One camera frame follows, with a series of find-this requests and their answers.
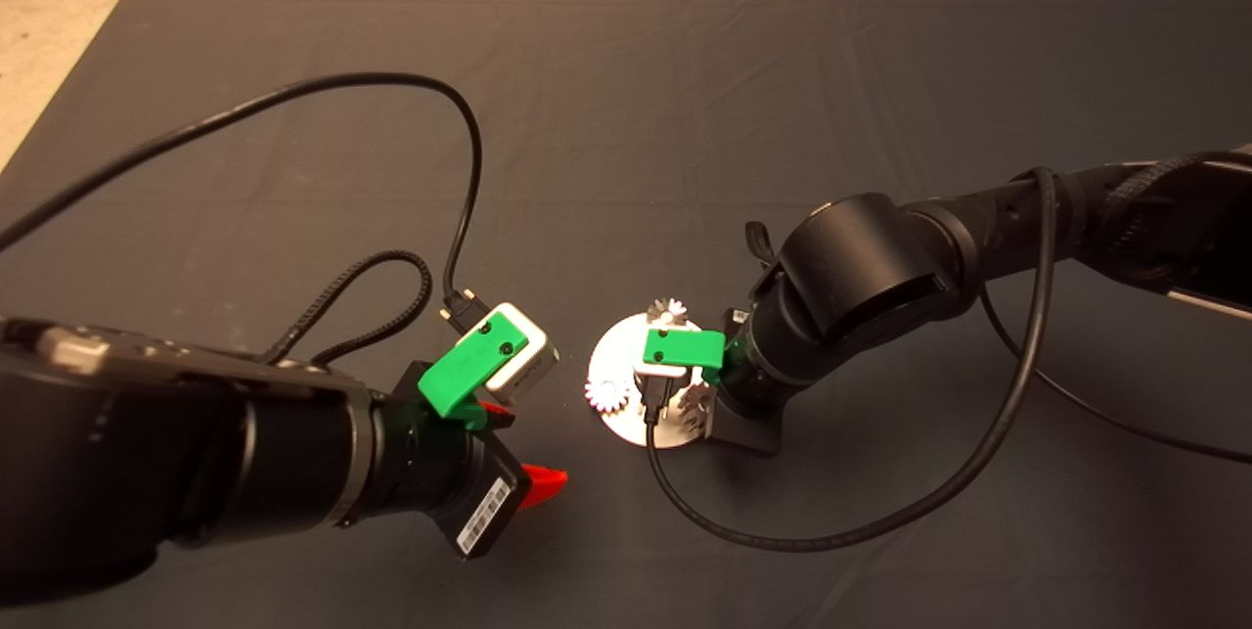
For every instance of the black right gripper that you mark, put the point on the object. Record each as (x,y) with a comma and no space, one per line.
(748,419)

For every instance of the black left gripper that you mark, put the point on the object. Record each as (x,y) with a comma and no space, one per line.
(465,487)

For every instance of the steel planetary gear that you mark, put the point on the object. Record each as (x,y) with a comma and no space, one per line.
(694,409)
(667,309)

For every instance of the white shiny bevel gear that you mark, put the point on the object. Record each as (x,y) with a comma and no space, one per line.
(606,398)

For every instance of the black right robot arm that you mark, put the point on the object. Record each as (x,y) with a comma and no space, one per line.
(861,257)

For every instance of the round metal carrier plate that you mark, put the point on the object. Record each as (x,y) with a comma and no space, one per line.
(611,355)

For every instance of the dark grey table cloth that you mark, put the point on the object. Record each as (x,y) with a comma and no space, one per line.
(782,71)

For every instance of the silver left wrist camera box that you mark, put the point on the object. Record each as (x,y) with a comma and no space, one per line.
(538,365)

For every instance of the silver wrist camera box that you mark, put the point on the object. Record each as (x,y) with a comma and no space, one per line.
(650,373)
(538,365)

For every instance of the green right camera mount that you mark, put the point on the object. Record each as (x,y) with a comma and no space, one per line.
(685,348)

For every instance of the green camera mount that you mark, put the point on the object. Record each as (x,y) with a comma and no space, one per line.
(685,348)
(465,370)

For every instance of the green left camera mount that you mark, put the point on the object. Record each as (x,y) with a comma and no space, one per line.
(465,370)

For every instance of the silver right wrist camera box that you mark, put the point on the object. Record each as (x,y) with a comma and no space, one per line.
(650,373)

